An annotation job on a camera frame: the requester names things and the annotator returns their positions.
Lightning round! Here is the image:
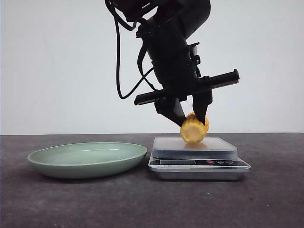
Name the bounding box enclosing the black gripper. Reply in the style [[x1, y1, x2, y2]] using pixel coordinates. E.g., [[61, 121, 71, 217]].
[[134, 21, 239, 126]]

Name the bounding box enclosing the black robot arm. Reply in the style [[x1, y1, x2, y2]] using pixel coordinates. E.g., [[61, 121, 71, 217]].
[[105, 0, 239, 126]]

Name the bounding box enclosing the light green plate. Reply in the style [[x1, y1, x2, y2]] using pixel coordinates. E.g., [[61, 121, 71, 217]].
[[27, 142, 147, 179]]

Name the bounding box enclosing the yellow corn cob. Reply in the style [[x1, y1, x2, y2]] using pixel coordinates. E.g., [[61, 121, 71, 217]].
[[180, 112, 209, 143]]

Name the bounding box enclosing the silver digital kitchen scale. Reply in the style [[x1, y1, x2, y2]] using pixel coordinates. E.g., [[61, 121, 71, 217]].
[[148, 137, 251, 181]]

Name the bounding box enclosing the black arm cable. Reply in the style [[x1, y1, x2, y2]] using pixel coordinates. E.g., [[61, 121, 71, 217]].
[[104, 0, 157, 100]]

